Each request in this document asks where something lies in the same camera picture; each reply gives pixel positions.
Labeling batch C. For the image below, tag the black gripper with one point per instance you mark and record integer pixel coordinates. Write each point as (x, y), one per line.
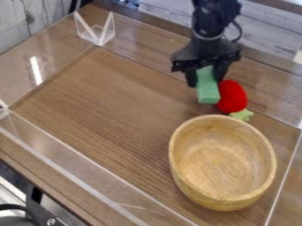
(202, 52)

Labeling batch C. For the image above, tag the green rectangular block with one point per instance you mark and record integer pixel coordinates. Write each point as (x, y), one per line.
(207, 92)

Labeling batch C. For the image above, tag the brown wooden bowl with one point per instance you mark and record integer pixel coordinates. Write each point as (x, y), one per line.
(222, 162)

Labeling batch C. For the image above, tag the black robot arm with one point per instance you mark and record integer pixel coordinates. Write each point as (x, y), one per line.
(214, 17)

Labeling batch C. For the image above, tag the red knitted strawberry toy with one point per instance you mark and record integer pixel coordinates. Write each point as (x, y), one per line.
(233, 103)

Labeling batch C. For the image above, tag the clear acrylic corner bracket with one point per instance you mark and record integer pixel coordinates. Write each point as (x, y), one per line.
(95, 34)

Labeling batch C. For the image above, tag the clear acrylic tray wall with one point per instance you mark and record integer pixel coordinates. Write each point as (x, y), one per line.
(86, 187)

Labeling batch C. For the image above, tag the black table clamp mount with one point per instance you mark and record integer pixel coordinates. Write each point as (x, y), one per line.
(43, 216)

